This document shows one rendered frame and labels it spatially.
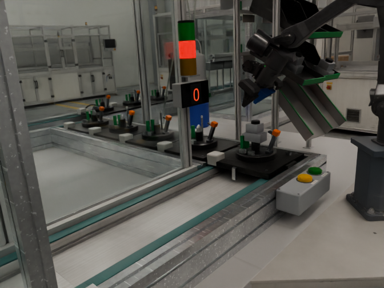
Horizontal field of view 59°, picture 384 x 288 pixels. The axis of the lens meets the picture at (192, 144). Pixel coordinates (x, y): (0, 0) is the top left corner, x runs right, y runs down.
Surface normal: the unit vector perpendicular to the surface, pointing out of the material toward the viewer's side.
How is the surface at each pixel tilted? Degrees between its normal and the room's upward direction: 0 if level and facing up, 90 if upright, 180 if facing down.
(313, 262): 0
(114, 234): 0
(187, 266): 90
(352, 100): 90
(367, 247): 0
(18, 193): 90
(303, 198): 90
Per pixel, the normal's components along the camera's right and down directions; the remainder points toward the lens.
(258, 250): -0.05, -0.96
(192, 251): 0.74, 0.15
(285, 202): -0.67, 0.24
